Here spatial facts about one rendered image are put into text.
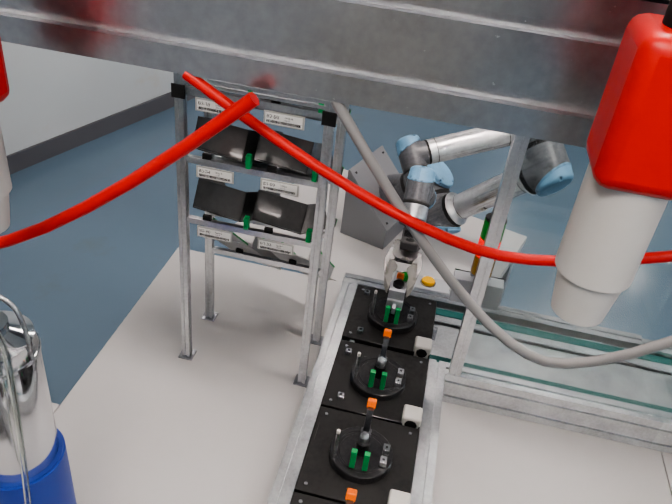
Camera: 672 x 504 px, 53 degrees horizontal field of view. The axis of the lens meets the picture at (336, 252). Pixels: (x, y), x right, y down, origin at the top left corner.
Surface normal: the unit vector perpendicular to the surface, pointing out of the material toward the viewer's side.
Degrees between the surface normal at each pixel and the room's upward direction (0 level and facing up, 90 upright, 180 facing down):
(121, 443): 0
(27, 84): 90
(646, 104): 90
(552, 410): 90
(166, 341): 0
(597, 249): 90
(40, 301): 0
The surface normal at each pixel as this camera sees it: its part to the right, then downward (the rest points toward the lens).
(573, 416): -0.21, 0.54
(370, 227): -0.50, 0.45
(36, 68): 0.86, 0.36
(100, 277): 0.11, -0.82
